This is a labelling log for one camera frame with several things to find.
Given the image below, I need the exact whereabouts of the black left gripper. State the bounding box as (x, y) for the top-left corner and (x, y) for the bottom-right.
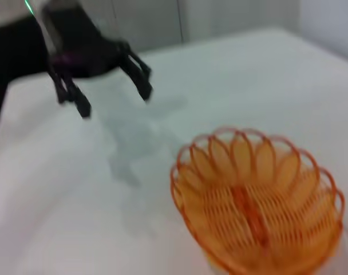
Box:
(46, 11), (154, 119)

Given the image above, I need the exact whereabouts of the orange woven plastic basket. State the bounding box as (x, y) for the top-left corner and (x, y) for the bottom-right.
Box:
(169, 127), (346, 275)

